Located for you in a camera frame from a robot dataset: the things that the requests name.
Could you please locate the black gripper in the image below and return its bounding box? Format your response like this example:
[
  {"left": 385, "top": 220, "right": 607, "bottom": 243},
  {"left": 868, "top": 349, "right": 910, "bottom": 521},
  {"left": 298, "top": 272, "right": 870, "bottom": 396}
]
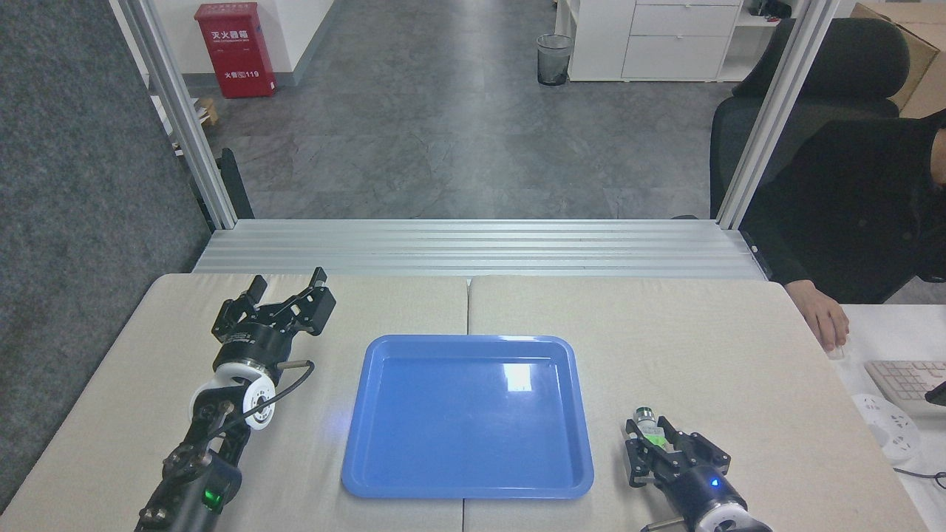
[
  {"left": 622, "top": 416, "right": 747, "bottom": 532},
  {"left": 213, "top": 267, "right": 337, "bottom": 369}
]

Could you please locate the switch part with green clip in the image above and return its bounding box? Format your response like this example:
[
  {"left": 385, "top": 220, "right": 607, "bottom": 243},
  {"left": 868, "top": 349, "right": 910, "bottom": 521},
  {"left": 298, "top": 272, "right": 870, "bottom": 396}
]
[{"left": 633, "top": 404, "right": 678, "bottom": 456}]

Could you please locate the blue plastic tray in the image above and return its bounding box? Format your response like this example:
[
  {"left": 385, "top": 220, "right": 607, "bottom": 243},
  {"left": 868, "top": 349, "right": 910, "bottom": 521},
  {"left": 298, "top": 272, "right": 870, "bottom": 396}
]
[{"left": 341, "top": 334, "right": 595, "bottom": 499}]

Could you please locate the person's right hand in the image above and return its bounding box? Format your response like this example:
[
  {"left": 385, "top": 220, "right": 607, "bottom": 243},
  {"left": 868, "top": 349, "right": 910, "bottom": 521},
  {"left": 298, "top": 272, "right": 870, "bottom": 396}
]
[{"left": 783, "top": 280, "right": 851, "bottom": 353}]

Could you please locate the grey partition panel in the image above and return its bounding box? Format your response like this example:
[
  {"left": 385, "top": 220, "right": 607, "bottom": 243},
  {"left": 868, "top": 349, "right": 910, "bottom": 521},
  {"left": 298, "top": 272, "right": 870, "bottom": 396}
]
[{"left": 0, "top": 0, "right": 216, "bottom": 512}]

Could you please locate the white power strip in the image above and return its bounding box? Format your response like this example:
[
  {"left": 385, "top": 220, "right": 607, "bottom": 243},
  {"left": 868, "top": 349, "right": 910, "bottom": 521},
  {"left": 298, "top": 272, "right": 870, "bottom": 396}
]
[{"left": 850, "top": 393, "right": 924, "bottom": 465}]

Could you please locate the white keyboard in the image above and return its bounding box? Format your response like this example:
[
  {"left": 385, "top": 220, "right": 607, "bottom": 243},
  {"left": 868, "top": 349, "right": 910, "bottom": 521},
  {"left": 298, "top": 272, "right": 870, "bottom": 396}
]
[{"left": 863, "top": 359, "right": 946, "bottom": 417}]

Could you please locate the red fire extinguisher box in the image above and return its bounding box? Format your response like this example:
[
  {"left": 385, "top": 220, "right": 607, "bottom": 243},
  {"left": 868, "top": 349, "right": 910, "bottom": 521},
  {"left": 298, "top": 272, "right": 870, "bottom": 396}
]
[{"left": 194, "top": 2, "right": 278, "bottom": 100}]

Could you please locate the person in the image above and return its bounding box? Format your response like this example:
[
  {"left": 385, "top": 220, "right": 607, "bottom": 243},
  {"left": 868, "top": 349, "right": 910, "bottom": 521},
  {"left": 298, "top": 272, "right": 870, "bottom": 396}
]
[{"left": 739, "top": 107, "right": 946, "bottom": 305}]

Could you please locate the white drawer cabinet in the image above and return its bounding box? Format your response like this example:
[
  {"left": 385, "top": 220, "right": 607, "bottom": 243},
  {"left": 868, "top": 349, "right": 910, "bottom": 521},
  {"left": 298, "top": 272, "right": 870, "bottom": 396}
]
[{"left": 554, "top": 0, "right": 797, "bottom": 83}]

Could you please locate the black office chair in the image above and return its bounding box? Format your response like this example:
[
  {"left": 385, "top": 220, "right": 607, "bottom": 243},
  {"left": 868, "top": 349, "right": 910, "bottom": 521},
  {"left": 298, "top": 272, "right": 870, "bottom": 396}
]
[{"left": 709, "top": 18, "right": 911, "bottom": 219}]

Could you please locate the brown cardboard box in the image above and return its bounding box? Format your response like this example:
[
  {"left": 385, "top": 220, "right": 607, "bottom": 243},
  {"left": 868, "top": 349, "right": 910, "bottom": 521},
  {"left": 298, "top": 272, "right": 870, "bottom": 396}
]
[{"left": 850, "top": 2, "right": 946, "bottom": 119}]

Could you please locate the black bracket behind post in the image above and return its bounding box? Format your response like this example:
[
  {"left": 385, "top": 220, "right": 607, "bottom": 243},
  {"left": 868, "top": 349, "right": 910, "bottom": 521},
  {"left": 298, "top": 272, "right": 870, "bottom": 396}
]
[{"left": 194, "top": 148, "right": 256, "bottom": 222}]

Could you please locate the silver aluminium rail platform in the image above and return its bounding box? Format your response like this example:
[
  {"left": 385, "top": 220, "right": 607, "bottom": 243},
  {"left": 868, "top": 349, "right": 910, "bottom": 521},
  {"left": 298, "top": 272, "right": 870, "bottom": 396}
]
[{"left": 191, "top": 219, "right": 766, "bottom": 281}]

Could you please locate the silver aluminium post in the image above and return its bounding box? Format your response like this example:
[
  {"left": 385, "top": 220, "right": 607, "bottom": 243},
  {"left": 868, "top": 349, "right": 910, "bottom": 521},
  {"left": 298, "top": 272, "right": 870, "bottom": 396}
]
[
  {"left": 715, "top": 0, "right": 841, "bottom": 231},
  {"left": 109, "top": 0, "right": 238, "bottom": 231}
]

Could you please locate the black desk cable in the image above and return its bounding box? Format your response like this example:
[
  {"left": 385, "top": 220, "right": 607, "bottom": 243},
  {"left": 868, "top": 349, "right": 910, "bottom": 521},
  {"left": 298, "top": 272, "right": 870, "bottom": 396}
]
[{"left": 892, "top": 465, "right": 946, "bottom": 491}]

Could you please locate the wire mesh waste bin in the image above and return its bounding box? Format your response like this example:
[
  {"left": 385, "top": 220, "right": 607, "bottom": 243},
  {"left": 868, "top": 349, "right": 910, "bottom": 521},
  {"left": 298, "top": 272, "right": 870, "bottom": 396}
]
[{"left": 537, "top": 34, "right": 574, "bottom": 86}]

